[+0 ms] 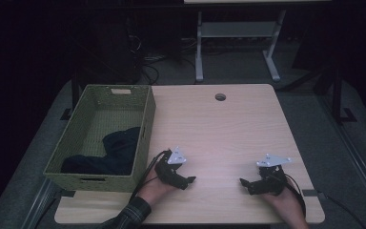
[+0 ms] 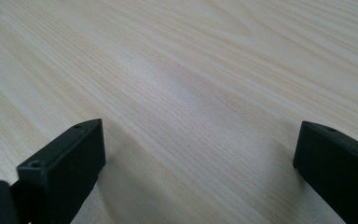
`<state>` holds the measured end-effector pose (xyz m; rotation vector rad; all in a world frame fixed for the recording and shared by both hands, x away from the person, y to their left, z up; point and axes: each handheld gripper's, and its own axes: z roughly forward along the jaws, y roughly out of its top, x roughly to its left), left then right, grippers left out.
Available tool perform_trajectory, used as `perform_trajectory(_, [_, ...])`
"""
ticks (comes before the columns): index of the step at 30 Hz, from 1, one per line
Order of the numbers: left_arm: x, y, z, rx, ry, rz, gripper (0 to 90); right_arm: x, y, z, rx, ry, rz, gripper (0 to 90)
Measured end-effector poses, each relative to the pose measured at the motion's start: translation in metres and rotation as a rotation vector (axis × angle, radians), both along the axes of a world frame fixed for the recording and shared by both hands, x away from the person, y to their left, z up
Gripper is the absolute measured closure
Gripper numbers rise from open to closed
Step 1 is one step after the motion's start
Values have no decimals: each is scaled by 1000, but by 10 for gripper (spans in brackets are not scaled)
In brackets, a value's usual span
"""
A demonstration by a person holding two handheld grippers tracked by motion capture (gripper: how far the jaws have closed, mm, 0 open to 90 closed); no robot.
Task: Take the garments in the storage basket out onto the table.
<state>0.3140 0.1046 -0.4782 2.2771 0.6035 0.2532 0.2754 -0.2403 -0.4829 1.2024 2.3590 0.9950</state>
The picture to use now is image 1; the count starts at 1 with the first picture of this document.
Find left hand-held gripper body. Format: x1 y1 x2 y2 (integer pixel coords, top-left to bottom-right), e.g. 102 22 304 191
153 146 188 186

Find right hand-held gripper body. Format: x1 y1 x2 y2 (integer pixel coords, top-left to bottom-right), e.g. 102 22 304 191
255 154 293 196

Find person's left hand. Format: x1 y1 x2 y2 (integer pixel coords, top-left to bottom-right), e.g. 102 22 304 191
137 167 174 208

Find green woven basket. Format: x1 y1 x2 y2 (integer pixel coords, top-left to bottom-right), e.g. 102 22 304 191
43 83 157 194

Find dark blue knit cardigan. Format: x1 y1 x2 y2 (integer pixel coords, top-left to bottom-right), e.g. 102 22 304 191
60 126 142 177

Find white metal stand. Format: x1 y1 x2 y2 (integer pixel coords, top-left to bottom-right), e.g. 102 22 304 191
194 9 287 83

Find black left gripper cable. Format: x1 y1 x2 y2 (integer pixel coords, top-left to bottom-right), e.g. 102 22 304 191
129 150 170 202

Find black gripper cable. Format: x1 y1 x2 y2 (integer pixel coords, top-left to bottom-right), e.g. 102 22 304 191
283 173 307 219
129 150 170 202

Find black floor cables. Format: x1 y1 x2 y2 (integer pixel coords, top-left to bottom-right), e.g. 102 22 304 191
137 53 168 86

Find person's right hand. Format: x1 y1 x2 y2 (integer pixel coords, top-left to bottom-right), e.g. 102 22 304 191
261 177 303 221

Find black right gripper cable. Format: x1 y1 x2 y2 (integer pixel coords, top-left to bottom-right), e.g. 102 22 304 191
283 173 307 219

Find black cable beside table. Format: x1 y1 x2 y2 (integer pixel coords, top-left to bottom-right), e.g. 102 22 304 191
317 190 366 229

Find black metal stand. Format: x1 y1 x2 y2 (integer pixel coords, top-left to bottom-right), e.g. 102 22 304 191
328 61 358 126

